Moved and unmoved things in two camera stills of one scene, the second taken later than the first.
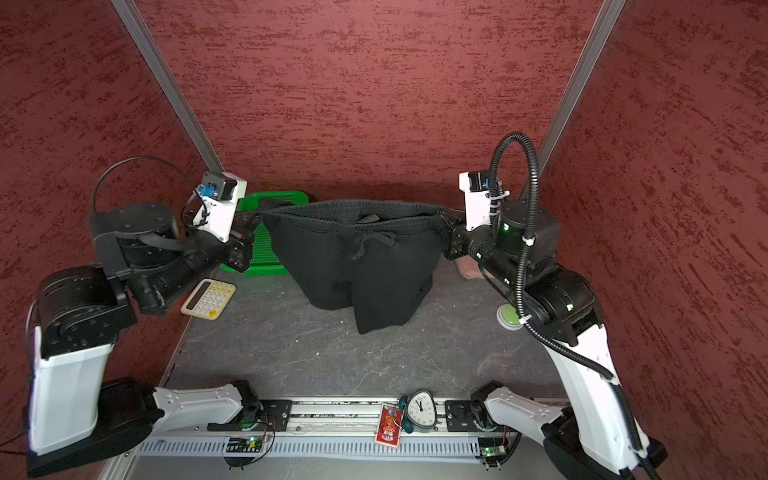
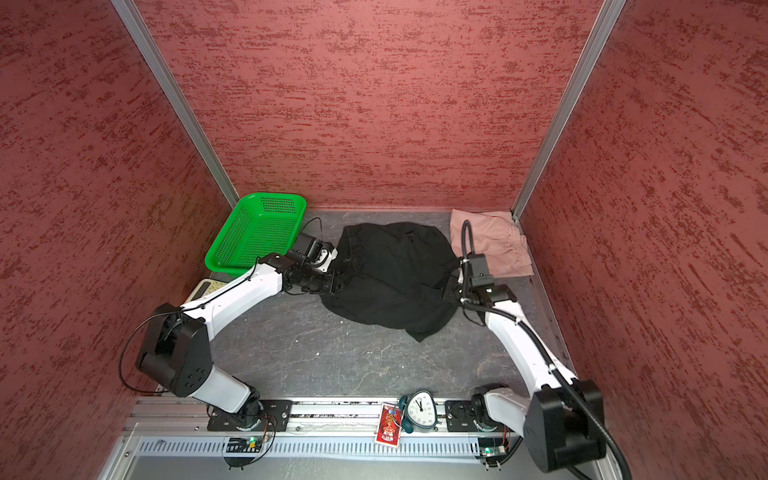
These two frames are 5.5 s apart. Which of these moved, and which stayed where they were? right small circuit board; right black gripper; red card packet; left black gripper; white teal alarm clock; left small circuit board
Moved: right black gripper; left black gripper
Stayed: left small circuit board; white teal alarm clock; red card packet; right small circuit board
